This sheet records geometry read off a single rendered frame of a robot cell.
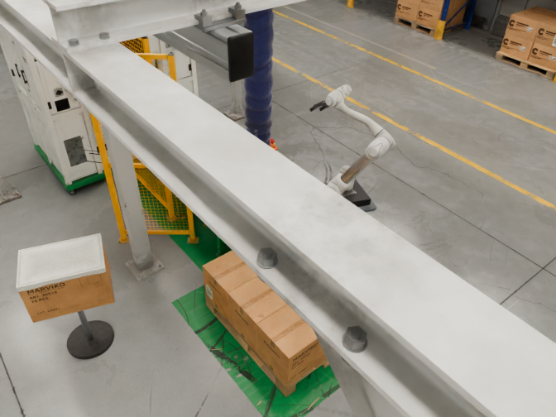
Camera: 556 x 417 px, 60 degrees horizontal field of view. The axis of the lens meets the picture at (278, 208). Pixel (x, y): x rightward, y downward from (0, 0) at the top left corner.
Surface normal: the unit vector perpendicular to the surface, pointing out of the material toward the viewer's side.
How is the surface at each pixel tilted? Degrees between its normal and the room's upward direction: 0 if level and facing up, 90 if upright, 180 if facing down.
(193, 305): 0
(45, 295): 90
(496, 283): 0
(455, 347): 0
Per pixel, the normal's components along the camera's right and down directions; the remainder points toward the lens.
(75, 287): 0.35, 0.60
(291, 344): 0.03, -0.77
